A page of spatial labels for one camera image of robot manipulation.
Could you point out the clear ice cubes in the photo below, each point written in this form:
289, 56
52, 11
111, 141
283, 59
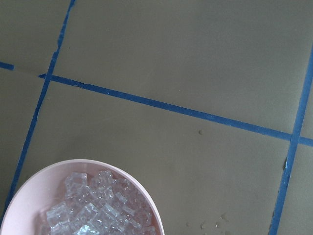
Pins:
102, 205

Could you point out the pink bowl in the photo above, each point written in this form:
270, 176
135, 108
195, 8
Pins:
43, 189

